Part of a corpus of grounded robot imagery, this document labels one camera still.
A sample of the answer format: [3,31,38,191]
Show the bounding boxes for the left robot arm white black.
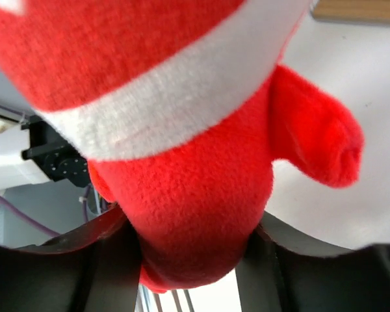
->
[0,116,90,191]

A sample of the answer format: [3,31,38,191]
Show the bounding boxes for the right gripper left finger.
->
[0,207,141,312]

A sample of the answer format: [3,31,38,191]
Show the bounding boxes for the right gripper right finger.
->
[236,213,390,312]

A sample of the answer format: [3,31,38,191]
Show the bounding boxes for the white wire wooden shelf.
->
[311,0,390,25]

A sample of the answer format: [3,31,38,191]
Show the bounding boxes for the red shark plush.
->
[0,1,364,293]

